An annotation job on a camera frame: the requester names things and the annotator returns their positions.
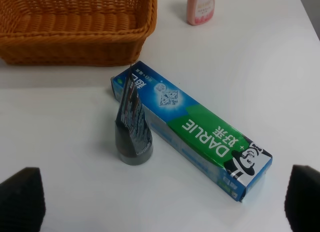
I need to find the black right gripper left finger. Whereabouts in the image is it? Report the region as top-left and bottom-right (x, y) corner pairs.
(0, 167), (46, 232)

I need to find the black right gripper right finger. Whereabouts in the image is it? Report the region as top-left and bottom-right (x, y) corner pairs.
(284, 164), (320, 232)

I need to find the black squeeze tube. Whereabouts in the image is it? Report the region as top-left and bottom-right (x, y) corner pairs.
(115, 68), (153, 166)

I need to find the blue green toothpaste box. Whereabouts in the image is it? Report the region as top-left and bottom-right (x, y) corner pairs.
(111, 61), (273, 202)

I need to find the orange wicker basket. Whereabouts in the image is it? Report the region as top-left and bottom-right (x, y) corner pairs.
(0, 0), (157, 67)

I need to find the pink bottle white cap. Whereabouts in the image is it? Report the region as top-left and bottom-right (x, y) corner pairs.
(187, 0), (215, 26)

